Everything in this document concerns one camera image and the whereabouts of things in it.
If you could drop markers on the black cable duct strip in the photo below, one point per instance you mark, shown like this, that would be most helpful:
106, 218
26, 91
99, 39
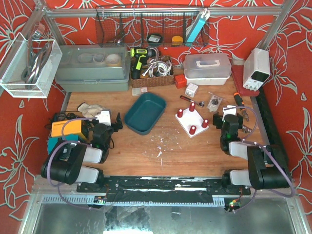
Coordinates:
269, 124

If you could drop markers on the plastic bag with parts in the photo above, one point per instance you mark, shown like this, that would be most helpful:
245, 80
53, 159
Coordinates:
214, 103

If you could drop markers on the small red spring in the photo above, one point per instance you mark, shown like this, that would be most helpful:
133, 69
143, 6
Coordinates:
192, 107

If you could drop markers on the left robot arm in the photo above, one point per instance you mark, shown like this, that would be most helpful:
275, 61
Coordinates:
65, 162

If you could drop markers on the orange black screwdriver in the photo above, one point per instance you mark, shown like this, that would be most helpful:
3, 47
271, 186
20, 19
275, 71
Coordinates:
240, 102

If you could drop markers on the clear small label bag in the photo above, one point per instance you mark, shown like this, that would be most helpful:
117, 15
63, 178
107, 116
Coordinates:
139, 91

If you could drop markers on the white power supply unit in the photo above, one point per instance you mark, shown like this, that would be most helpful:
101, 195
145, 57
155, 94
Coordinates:
256, 69

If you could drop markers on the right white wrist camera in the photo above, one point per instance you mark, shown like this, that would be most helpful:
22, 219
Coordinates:
229, 110

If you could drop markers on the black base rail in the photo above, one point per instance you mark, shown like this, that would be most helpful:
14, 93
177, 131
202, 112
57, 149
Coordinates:
158, 189

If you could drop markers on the yellow tape measure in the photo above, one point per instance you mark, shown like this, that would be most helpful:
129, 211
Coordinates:
177, 40

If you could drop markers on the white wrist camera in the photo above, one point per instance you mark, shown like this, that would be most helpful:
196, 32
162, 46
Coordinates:
229, 110
104, 117

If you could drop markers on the grey plastic storage box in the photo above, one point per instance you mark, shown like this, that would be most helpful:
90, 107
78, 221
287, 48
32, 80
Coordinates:
91, 68

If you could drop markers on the teal plastic tray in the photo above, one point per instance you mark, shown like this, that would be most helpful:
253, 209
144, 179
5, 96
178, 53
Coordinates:
144, 113

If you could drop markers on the small metal parts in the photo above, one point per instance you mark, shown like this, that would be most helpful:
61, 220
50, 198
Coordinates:
246, 129

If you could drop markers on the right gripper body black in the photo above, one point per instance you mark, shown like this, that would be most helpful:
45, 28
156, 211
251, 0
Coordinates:
218, 120

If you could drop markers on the green yellow cordless drill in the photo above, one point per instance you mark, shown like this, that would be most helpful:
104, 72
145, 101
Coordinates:
141, 56

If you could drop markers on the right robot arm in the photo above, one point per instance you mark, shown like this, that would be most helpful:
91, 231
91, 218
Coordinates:
267, 167

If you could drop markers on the white plastic case with handle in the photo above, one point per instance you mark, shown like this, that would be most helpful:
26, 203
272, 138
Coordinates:
207, 69

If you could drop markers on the white power plug adapter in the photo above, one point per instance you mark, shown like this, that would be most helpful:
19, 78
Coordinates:
191, 90

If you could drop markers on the red spool spring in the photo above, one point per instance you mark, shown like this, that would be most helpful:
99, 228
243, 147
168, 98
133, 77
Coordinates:
205, 123

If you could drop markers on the orange power box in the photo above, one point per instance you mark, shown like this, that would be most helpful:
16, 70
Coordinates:
76, 127

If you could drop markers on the clear acrylic hanging box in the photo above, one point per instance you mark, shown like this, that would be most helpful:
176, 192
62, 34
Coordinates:
29, 73

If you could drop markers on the white peg base plate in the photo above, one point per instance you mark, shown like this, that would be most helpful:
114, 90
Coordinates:
189, 119

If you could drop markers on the woven brown basket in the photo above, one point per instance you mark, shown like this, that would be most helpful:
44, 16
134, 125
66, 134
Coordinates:
161, 76

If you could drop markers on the large red spring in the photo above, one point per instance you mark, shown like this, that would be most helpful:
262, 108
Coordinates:
180, 113

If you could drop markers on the red small box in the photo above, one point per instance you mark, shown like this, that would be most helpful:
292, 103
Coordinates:
180, 81

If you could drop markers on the white work glove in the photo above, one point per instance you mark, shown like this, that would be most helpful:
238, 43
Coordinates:
89, 111

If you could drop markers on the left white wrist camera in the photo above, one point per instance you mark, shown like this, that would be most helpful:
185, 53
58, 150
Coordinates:
104, 117

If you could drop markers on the teal power box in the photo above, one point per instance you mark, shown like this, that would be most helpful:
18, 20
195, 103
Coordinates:
52, 141

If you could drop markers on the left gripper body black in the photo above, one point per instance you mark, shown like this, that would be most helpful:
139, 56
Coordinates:
116, 125

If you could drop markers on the red handled ratchet wrench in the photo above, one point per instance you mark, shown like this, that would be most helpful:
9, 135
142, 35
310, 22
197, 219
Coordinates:
200, 104

